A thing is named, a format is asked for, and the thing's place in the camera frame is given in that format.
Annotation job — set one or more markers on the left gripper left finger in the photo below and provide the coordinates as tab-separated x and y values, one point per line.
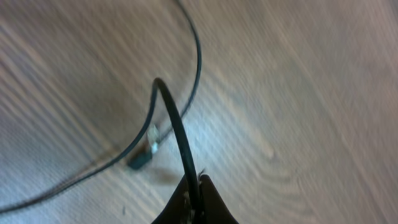
179	209

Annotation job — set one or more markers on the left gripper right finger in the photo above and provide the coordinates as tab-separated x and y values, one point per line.
214	209

